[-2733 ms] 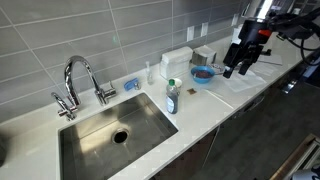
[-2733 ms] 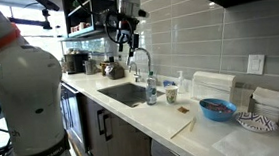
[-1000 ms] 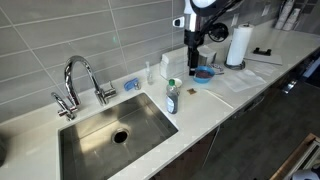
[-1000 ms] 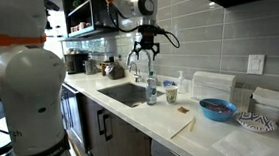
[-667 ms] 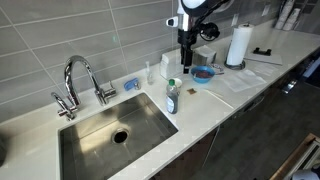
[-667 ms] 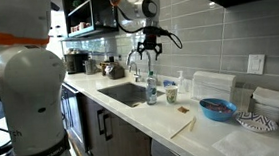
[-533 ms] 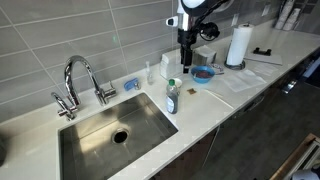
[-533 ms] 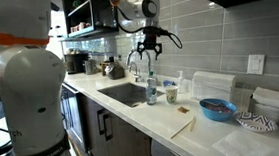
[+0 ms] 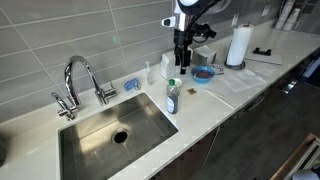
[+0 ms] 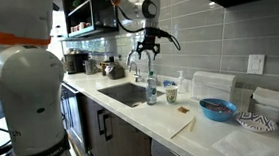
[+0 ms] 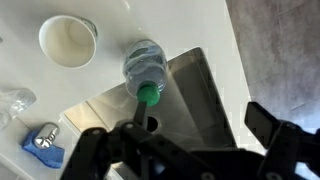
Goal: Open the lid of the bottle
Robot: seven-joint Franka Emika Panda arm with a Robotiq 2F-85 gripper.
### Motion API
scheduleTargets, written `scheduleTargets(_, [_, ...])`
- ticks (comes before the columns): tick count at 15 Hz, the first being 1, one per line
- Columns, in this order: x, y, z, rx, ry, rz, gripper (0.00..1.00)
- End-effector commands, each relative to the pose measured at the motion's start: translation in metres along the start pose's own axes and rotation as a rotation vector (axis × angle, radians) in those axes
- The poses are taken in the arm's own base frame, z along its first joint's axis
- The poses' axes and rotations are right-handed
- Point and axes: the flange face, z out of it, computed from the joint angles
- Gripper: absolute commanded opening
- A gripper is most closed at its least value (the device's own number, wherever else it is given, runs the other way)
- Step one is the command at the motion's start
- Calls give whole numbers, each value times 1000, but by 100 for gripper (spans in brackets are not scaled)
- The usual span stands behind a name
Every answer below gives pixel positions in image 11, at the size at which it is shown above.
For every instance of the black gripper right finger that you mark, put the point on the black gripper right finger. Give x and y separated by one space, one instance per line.
286 143

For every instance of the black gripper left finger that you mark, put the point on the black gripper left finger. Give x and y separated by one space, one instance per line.
133 156

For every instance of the green bottle cap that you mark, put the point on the green bottle cap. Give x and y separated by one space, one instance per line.
148 95

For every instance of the clear dish soap bottle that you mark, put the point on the clear dish soap bottle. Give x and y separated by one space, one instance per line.
145 63

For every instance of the small clear plastic bottle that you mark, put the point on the small clear plastic bottle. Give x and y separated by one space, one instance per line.
16 100

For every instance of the round sink drain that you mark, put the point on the round sink drain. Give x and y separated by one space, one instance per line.
154 122

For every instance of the stainless steel sink basin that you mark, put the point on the stainless steel sink basin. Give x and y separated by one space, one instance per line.
193 100

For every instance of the blue sponge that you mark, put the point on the blue sponge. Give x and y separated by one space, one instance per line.
50 157

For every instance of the small metal cylinder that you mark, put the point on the small metal cylinder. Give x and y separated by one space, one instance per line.
46 136

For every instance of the white paper cup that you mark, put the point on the white paper cup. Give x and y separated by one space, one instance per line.
66 40

